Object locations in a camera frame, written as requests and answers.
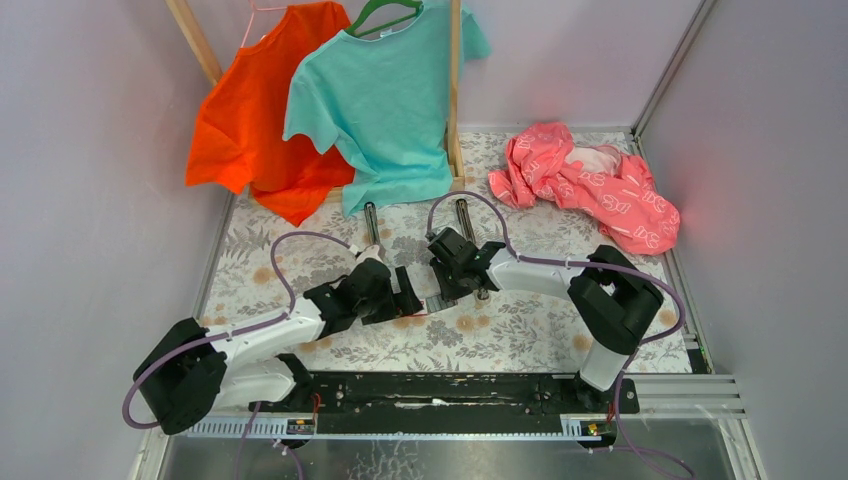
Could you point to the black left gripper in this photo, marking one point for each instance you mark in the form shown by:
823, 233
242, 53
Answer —
398, 305

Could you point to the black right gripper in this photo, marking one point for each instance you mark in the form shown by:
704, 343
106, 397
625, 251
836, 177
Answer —
447, 292

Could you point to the silver staple strip tray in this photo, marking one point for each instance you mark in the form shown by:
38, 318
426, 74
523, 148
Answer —
437, 303

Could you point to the beige and black stapler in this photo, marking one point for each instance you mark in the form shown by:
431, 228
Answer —
372, 223

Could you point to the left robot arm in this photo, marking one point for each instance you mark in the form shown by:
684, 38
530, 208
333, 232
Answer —
194, 371

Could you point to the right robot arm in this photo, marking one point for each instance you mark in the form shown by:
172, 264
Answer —
616, 302

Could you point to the floral table mat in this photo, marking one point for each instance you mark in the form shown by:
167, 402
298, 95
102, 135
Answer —
262, 261

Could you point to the pink patterned cloth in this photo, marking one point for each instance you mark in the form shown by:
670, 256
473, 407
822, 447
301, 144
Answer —
615, 188

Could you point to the teal t-shirt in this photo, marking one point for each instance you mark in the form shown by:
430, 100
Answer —
383, 103

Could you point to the orange t-shirt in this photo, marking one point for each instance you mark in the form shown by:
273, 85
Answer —
237, 141

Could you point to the green clothes hanger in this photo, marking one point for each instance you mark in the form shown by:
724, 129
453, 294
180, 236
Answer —
379, 15

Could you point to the pink clothes hanger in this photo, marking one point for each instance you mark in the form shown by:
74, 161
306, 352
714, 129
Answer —
263, 17

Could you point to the wooden clothes rack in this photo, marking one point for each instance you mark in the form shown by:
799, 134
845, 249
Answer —
193, 33

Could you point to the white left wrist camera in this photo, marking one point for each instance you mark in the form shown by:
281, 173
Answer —
374, 252

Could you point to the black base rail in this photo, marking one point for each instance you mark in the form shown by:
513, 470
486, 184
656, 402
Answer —
448, 404

